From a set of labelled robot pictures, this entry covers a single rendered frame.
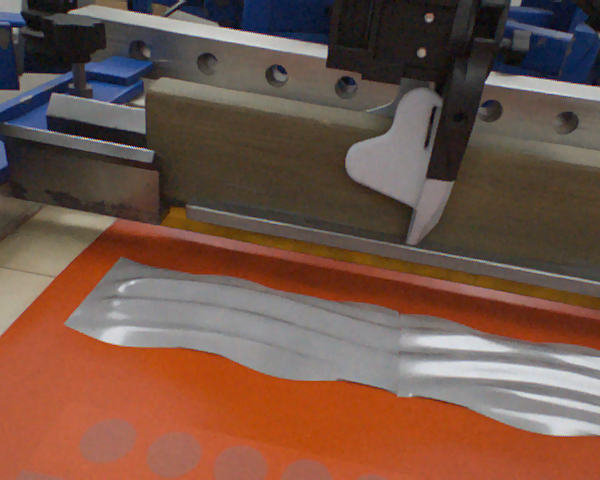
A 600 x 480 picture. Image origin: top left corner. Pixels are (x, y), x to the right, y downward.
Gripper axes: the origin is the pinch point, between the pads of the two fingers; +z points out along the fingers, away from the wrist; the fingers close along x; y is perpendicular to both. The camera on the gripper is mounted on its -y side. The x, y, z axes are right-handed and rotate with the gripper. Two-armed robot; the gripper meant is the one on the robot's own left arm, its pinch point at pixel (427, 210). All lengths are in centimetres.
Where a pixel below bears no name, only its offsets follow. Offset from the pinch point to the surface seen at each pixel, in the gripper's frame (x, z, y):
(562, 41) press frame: -67, 0, -23
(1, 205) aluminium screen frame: 4.1, 2.6, 26.0
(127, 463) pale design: 18.0, 5.0, 11.9
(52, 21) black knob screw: -9.6, -5.5, 29.3
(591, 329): 1.8, 5.4, -11.4
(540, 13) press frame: -96, 0, -25
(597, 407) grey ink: 9.7, 4.6, -9.3
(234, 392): 13.1, 5.1, 8.7
